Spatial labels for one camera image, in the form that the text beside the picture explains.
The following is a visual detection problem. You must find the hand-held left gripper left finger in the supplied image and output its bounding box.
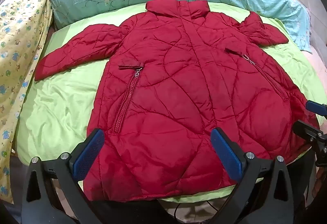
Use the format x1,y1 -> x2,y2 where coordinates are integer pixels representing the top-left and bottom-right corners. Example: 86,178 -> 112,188
22,128 -> 120,224

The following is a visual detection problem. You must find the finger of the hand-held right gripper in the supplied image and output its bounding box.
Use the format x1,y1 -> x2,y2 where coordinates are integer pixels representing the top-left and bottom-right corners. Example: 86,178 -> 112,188
306,100 -> 327,115
293,120 -> 327,143

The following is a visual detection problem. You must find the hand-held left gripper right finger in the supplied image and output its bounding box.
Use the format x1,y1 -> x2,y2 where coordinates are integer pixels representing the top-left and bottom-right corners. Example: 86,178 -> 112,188
211,127 -> 305,224

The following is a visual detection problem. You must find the red quilted jacket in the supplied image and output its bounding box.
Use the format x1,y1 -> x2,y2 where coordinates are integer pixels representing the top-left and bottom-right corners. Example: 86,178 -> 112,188
34,0 -> 321,201

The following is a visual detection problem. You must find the pink cloth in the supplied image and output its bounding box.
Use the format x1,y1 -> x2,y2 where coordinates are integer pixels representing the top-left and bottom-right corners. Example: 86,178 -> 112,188
303,44 -> 327,81

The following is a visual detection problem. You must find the light green bed sheet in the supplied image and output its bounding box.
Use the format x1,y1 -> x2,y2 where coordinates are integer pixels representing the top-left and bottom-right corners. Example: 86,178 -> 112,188
16,1 -> 323,201

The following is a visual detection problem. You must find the yellow animal print blanket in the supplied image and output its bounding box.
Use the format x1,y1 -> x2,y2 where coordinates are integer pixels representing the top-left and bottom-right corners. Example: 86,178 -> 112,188
0,0 -> 53,204

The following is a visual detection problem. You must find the black cable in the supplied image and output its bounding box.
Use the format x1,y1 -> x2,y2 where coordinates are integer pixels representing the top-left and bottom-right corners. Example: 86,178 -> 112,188
173,197 -> 220,224

